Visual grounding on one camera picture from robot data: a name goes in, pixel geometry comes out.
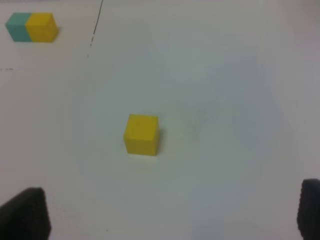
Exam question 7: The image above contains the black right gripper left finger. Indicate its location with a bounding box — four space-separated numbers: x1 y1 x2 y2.
0 187 52 240

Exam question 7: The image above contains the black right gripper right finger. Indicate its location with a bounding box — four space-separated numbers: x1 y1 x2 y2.
296 178 320 240

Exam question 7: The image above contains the template yellow cube block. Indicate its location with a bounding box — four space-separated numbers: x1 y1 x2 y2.
25 12 59 43

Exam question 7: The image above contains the template teal cube block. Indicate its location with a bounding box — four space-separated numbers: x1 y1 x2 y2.
5 12 32 42

